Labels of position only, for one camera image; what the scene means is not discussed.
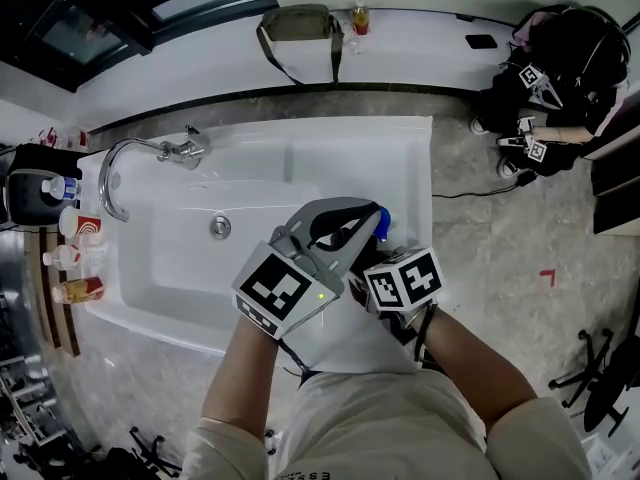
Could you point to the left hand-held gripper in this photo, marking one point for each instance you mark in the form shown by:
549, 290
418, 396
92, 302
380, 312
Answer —
280, 288

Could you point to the person's beige shirt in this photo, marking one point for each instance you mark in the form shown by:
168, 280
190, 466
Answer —
380, 428

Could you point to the chrome sink drain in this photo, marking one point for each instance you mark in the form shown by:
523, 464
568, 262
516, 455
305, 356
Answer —
220, 226

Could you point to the clear red-label bottle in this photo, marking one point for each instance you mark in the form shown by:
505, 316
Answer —
70, 257

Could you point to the leaning cream and black boards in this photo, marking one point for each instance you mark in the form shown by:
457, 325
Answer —
617, 183

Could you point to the brown striped wooden board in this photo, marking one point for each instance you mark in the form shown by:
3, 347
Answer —
52, 293

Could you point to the chrome faucet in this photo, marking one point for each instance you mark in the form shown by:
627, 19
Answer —
107, 178

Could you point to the amber tea bottle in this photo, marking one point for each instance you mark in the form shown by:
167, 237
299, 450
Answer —
80, 290

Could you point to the person's left forearm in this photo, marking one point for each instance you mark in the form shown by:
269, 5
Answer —
240, 378

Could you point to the black window frame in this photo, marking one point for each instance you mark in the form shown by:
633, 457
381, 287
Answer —
90, 18

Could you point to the orange drink bottle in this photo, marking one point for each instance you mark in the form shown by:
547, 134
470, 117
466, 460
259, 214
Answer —
360, 18

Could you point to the red and white paper cup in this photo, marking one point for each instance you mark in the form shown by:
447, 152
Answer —
82, 223

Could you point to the black phone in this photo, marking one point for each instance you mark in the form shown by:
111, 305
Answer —
481, 41

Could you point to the olive shoulder bag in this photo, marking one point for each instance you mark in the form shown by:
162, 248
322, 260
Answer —
295, 23

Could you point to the small clear plastic cup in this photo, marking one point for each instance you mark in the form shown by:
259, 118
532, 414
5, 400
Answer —
354, 44

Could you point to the blue-label water bottle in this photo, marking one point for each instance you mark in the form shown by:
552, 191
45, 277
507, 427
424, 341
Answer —
62, 188

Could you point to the black office chair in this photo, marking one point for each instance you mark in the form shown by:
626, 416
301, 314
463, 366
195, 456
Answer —
145, 455
605, 388

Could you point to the person's right forearm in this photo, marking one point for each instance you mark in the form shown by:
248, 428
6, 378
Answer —
475, 373

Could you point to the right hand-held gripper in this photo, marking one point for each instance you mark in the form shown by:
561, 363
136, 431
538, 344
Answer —
400, 283

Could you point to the blue-capped soap bottle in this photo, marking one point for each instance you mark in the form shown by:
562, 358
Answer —
385, 220

